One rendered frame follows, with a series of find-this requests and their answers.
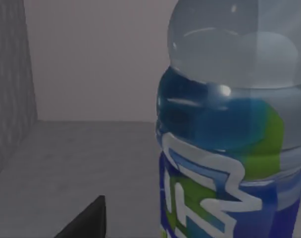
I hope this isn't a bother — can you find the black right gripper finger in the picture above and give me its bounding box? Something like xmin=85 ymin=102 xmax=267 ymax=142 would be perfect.
xmin=53 ymin=195 xmax=107 ymax=238

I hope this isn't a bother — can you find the clear bottle with blue label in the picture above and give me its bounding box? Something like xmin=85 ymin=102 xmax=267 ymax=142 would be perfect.
xmin=155 ymin=0 xmax=301 ymax=238

